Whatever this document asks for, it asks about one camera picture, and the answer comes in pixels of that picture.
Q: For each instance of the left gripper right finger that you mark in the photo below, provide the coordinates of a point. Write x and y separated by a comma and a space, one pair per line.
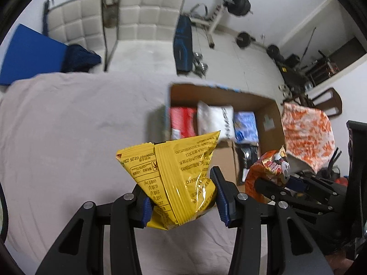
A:
290, 247

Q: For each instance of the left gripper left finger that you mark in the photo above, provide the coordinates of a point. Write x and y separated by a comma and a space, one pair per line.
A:
79, 247

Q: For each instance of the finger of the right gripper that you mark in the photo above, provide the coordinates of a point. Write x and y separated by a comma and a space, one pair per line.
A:
319, 189
276, 193

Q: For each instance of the orange cartoon snack bag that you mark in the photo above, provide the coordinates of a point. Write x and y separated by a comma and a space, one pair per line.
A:
272, 166

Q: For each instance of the black snack packet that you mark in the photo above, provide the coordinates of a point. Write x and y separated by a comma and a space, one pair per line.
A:
247, 156

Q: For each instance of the yellow snack bag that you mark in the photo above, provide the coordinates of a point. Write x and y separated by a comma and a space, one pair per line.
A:
174, 175

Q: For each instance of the red snack bag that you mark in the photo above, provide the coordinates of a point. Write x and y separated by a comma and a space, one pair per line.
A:
182, 122

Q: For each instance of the orange floral cloth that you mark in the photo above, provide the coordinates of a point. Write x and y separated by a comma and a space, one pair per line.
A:
308, 135

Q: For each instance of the blue white packet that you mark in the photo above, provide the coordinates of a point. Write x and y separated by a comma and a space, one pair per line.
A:
245, 128

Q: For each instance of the cardboard box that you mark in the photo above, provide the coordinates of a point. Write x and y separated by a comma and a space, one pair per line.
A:
228, 101

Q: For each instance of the brown wooden chair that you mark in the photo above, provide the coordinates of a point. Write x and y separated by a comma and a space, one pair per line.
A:
334, 102

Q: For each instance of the white pillow pack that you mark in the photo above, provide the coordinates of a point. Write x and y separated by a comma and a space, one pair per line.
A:
216, 119

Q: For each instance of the grey table cloth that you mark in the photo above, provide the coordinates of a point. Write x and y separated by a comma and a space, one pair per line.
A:
59, 136

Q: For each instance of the chrome dumbbell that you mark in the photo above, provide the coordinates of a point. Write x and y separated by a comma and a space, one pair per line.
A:
200, 68

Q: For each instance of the floor barbell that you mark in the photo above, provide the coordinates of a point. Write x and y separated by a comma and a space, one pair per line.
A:
244, 40

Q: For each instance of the white weight rack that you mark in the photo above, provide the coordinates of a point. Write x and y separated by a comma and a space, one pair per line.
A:
210, 22

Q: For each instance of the black blue weight bench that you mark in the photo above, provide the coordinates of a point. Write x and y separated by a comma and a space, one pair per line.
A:
183, 50

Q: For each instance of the blue foam mat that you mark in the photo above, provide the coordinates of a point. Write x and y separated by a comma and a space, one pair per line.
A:
30, 53

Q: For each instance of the white quilted chair right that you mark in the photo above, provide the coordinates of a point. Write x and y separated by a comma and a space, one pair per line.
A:
145, 36

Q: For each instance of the white quilted chair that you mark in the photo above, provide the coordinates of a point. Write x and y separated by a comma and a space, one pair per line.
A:
145, 36
78, 22

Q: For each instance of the white quilted chair left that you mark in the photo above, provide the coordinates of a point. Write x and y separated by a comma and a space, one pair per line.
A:
78, 22

